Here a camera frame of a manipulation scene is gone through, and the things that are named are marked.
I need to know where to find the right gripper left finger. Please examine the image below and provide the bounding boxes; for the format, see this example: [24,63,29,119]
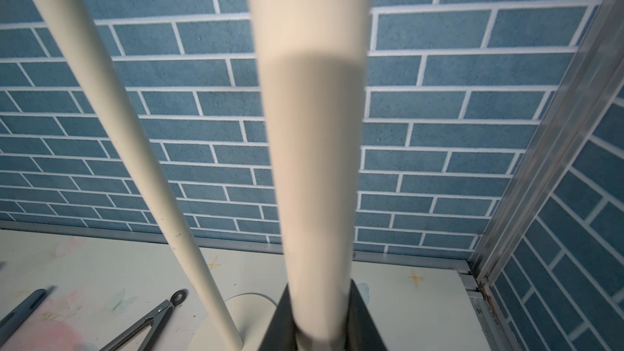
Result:
[258,285,295,351]

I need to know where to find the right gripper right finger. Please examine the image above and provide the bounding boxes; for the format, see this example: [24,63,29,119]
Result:
[348,280,387,351]

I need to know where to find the black steel tongs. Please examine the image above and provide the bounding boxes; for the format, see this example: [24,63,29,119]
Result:
[101,289,188,351]

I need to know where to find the blue cream tongs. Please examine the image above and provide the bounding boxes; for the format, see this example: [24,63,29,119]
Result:
[0,289,49,345]

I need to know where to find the cream utensil rack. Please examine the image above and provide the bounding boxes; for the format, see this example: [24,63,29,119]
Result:
[248,0,371,350]
[33,0,276,350]

